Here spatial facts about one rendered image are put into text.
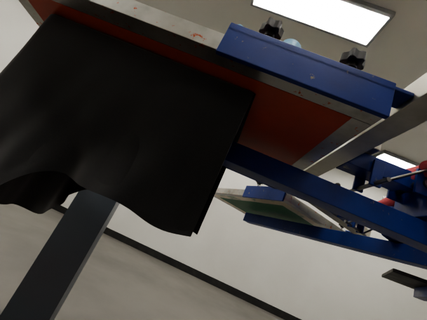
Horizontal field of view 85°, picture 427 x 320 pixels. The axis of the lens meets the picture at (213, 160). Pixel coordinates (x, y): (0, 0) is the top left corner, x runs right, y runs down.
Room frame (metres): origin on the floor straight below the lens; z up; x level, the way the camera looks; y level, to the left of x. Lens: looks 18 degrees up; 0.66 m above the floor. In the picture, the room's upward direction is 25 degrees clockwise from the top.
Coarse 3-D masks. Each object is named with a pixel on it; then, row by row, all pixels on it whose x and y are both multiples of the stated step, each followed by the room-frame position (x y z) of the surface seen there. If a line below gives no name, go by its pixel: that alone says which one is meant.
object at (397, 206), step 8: (416, 176) 0.53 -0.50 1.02; (416, 184) 0.53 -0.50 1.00; (392, 192) 0.62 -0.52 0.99; (416, 192) 0.53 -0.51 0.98; (424, 192) 0.52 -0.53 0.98; (400, 200) 0.61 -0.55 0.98; (408, 200) 0.60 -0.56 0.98; (416, 200) 0.57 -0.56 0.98; (424, 200) 0.55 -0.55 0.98; (400, 208) 0.62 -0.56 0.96; (408, 208) 0.59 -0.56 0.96; (416, 208) 0.57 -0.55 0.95; (424, 208) 0.54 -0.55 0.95; (416, 216) 0.56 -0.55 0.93; (424, 216) 0.54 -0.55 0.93; (392, 240) 0.83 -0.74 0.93
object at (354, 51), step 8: (264, 24) 0.34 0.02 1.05; (272, 24) 0.32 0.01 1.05; (280, 24) 0.32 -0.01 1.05; (264, 32) 0.34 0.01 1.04; (272, 32) 0.33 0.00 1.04; (280, 32) 0.33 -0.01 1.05; (352, 48) 0.31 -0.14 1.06; (344, 56) 0.32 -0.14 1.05; (352, 56) 0.31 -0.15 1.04; (360, 56) 0.31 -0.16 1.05; (352, 64) 0.32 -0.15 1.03; (360, 64) 0.32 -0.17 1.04
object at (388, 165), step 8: (352, 160) 0.56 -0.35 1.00; (360, 160) 0.56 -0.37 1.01; (368, 160) 0.56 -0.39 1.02; (344, 168) 0.60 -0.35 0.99; (352, 168) 0.58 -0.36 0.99; (360, 168) 0.56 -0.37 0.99; (368, 168) 0.56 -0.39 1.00; (384, 168) 0.55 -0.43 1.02; (392, 168) 0.55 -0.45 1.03; (400, 168) 0.55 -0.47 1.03; (360, 176) 0.60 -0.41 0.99; (368, 176) 0.58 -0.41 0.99; (384, 176) 0.55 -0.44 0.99; (392, 176) 0.55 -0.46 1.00; (384, 184) 0.59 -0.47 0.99; (392, 184) 0.57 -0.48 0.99; (400, 184) 0.55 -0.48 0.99; (408, 184) 0.55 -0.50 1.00
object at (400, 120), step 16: (416, 80) 0.30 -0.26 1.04; (416, 96) 0.29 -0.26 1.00; (400, 112) 0.33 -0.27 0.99; (416, 112) 0.32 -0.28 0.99; (368, 128) 0.41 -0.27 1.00; (384, 128) 0.38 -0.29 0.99; (400, 128) 0.37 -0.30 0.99; (352, 144) 0.48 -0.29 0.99; (368, 144) 0.45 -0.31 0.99; (320, 160) 0.62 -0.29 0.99; (336, 160) 0.58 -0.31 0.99
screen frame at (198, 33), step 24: (24, 0) 0.44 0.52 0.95; (72, 0) 0.38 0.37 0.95; (96, 0) 0.36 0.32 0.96; (120, 0) 0.35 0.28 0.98; (120, 24) 0.38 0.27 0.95; (144, 24) 0.35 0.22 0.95; (168, 24) 0.34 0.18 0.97; (192, 24) 0.34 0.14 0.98; (192, 48) 0.36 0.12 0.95; (216, 48) 0.33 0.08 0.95; (240, 72) 0.36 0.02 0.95; (312, 96) 0.34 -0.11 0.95; (360, 120) 0.34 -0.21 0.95; (336, 144) 0.45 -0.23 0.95
